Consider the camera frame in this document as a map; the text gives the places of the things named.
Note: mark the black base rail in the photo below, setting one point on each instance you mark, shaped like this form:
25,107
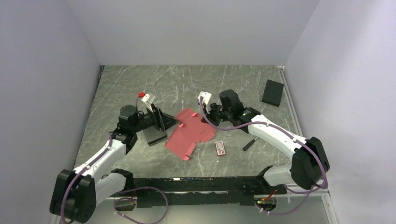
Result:
241,190

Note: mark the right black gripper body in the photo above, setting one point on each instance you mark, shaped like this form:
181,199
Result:
218,114

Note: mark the black box near right wall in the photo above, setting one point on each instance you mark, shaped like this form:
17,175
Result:
272,94

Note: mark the hammer with black handle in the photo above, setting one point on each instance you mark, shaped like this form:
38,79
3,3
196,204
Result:
248,145

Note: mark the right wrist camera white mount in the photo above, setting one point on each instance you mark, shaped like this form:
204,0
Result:
205,98

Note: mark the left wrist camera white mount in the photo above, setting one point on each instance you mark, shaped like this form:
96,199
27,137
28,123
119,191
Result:
147,99

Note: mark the red cardboard paper box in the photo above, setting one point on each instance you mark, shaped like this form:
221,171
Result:
188,133

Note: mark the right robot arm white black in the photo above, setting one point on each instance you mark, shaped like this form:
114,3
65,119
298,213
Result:
308,161

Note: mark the small red white box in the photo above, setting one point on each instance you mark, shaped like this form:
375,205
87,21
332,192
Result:
220,148

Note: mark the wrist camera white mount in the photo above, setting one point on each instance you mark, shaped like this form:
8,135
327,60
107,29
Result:
147,99
205,98

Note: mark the black box near left arm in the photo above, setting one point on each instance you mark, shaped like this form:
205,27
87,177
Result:
154,136

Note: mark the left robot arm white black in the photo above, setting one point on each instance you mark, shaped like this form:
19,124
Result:
77,192

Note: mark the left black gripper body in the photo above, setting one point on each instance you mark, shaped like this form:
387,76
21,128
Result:
146,121

